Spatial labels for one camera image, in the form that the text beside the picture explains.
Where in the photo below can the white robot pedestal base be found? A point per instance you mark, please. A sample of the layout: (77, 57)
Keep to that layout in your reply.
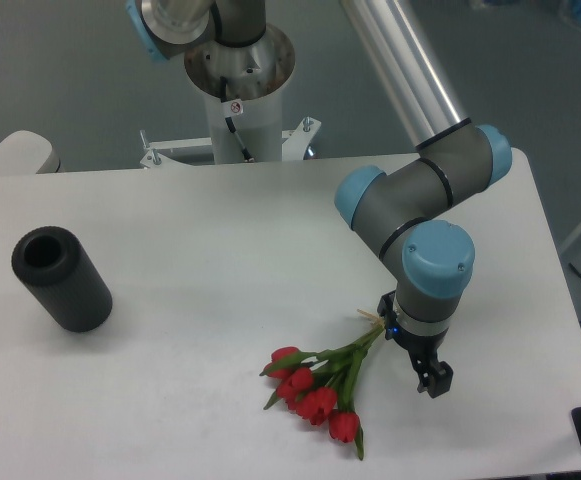
(242, 90)

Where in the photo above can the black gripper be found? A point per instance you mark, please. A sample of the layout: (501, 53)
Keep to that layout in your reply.
(421, 342)

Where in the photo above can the red tulip bouquet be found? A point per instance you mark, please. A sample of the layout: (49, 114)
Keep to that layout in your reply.
(319, 386)

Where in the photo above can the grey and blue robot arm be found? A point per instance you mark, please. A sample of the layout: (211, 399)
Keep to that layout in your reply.
(397, 215)

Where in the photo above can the white chair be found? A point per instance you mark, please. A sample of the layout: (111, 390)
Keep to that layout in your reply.
(27, 153)

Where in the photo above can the black cylindrical vase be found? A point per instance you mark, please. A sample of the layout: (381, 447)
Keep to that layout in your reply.
(53, 265)

